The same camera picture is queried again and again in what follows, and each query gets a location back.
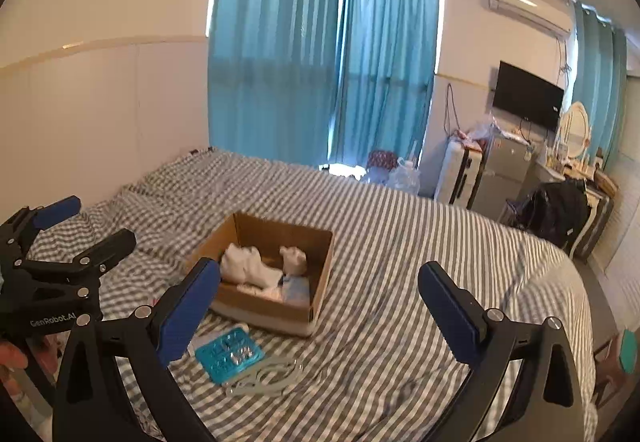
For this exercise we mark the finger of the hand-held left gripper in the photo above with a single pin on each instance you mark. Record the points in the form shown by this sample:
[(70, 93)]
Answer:
[(59, 213), (107, 249)]

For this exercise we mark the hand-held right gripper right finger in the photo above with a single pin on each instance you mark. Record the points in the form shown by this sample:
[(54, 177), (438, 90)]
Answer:
[(447, 314)]

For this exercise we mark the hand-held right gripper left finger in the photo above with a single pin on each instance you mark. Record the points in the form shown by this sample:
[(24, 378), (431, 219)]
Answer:
[(187, 309)]

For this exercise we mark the teal blister pack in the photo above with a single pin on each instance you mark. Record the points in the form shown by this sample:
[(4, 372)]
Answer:
[(225, 357)]

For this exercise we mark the cardboard box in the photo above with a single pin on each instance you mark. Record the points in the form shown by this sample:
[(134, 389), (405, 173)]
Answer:
[(272, 316)]

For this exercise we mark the clear plastic hanger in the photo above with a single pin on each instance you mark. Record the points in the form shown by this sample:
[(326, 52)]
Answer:
[(260, 389)]

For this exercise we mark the person's left hand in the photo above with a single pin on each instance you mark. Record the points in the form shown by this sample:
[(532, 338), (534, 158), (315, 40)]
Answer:
[(12, 356)]

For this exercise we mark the striped pillow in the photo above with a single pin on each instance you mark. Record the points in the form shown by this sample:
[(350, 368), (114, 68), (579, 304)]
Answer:
[(150, 227)]

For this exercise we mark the large white folded cloth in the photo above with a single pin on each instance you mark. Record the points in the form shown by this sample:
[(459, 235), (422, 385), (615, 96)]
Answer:
[(245, 264)]

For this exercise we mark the bed with striped sheet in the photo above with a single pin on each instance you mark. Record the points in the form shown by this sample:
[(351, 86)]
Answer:
[(400, 247)]

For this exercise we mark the light blue folded cloth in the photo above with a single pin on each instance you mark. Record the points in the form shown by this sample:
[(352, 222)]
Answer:
[(298, 293)]

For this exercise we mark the small white crumpled cloth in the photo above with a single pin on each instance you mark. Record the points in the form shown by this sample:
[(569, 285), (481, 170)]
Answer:
[(295, 262)]

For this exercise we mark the white suitcase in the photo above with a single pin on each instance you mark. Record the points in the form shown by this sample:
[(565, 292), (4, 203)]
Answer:
[(452, 171)]

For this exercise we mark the clear water jug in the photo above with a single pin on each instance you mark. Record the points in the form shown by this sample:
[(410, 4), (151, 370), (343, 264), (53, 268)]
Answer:
[(404, 177)]

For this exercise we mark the black backpack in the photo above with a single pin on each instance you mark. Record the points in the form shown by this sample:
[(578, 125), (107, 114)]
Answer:
[(555, 212)]

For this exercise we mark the silver small refrigerator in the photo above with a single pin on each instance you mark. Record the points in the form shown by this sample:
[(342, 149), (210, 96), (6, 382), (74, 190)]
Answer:
[(500, 171)]

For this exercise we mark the red patterned bag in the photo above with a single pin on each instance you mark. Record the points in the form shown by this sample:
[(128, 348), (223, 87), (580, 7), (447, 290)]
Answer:
[(382, 157)]

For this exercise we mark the white dressing table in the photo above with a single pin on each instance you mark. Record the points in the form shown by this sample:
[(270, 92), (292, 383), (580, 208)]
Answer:
[(597, 222)]

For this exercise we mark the teal flat object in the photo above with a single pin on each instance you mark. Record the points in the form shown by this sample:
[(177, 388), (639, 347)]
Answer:
[(627, 352)]

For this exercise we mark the clear plastic bag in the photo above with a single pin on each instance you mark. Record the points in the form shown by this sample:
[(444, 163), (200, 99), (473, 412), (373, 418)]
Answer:
[(480, 129)]

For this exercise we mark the oval white vanity mirror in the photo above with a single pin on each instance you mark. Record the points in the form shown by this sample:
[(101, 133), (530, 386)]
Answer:
[(575, 126)]

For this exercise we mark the narrow teal curtain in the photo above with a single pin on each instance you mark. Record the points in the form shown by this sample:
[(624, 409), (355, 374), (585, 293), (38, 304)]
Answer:
[(385, 61)]

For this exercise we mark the wide teal curtain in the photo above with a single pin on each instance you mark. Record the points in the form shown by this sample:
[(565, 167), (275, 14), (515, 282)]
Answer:
[(275, 46)]

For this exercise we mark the teal curtain beside mirror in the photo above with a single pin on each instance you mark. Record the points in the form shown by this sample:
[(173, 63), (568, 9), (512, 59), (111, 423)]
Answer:
[(595, 71)]

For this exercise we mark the white air conditioner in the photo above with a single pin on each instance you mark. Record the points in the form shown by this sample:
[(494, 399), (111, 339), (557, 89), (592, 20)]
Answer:
[(530, 7)]

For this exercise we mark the black wall television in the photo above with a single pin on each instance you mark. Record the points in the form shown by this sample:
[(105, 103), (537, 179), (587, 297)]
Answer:
[(527, 94)]

